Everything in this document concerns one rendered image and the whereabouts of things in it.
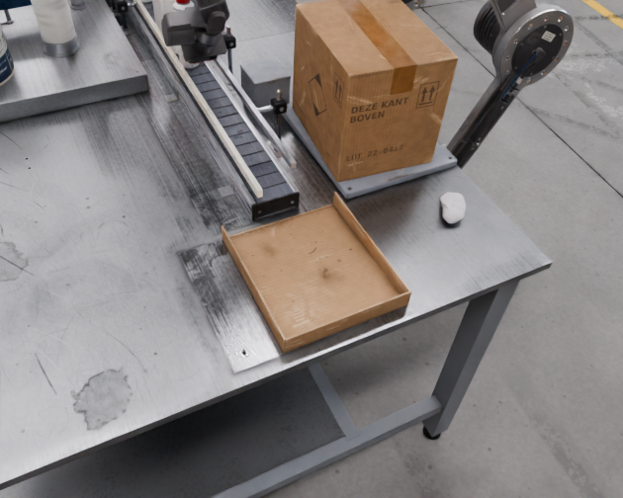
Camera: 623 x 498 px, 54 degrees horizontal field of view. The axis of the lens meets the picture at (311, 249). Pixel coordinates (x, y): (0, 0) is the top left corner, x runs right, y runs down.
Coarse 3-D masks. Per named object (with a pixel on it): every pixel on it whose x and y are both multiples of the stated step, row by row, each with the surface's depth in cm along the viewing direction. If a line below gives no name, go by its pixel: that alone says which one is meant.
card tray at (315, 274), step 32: (288, 224) 128; (320, 224) 128; (352, 224) 127; (256, 256) 121; (288, 256) 122; (320, 256) 122; (352, 256) 123; (384, 256) 118; (256, 288) 111; (288, 288) 116; (320, 288) 117; (352, 288) 117; (384, 288) 118; (288, 320) 111; (320, 320) 112; (352, 320) 110
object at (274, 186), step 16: (160, 48) 166; (192, 80) 154; (208, 80) 154; (192, 96) 149; (208, 96) 150; (224, 96) 150; (224, 112) 146; (224, 128) 141; (240, 128) 141; (240, 144) 138; (256, 144) 138; (256, 160) 134; (240, 176) 130; (256, 176) 130; (272, 176) 131; (272, 192) 127; (288, 192) 128
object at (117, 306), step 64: (256, 0) 196; (0, 128) 145; (64, 128) 146; (128, 128) 147; (192, 128) 149; (256, 128) 150; (0, 192) 130; (64, 192) 131; (128, 192) 132; (192, 192) 133; (320, 192) 136; (384, 192) 137; (0, 256) 118; (64, 256) 119; (128, 256) 120; (192, 256) 121; (448, 256) 125; (512, 256) 126; (0, 320) 108; (64, 320) 109; (128, 320) 110; (192, 320) 110; (256, 320) 111; (384, 320) 113; (0, 384) 100; (64, 384) 100; (128, 384) 101; (192, 384) 102; (256, 384) 104; (0, 448) 93; (64, 448) 93
